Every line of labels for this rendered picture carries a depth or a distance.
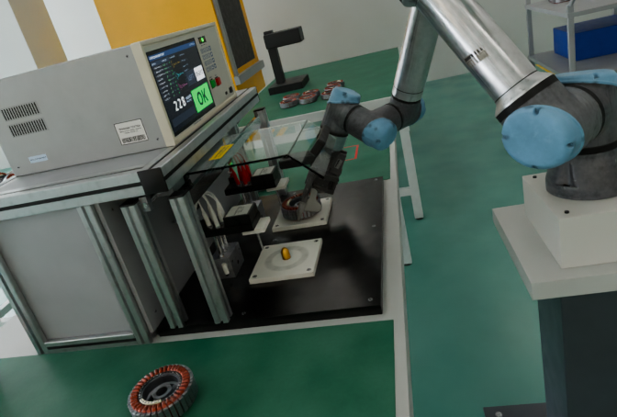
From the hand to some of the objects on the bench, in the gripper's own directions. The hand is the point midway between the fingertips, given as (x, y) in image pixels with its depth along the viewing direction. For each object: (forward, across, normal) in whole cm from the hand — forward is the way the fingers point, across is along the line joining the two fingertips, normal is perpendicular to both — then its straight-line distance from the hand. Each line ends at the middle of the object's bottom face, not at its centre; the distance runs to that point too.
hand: (300, 208), depth 134 cm
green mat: (+15, -77, +17) cm, 80 cm away
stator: (+11, -62, +10) cm, 64 cm away
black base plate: (+4, -12, -1) cm, 13 cm away
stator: (+1, 0, -1) cm, 1 cm away
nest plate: (+2, 0, -2) cm, 2 cm away
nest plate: (+2, -24, -2) cm, 24 cm away
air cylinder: (+9, -24, +11) cm, 28 cm away
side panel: (+24, -45, +32) cm, 60 cm away
